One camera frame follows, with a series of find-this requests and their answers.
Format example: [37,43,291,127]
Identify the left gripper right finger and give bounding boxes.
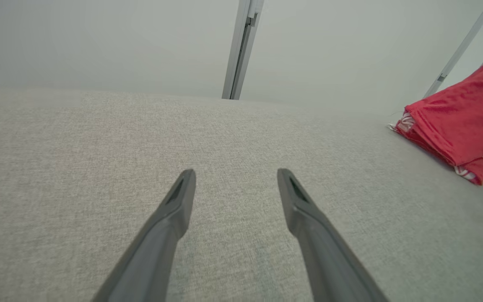
[277,168,390,302]

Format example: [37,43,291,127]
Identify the red shorts white side stripes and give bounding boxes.
[387,112,483,186]

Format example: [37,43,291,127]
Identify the grey metal wall post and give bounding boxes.
[222,0,265,100]

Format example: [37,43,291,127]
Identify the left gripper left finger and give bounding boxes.
[92,169,197,302]

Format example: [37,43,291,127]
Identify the red jersey white striped sleeves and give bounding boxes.
[404,53,483,167]

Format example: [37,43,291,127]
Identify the thin grey metal post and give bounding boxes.
[423,0,483,99]

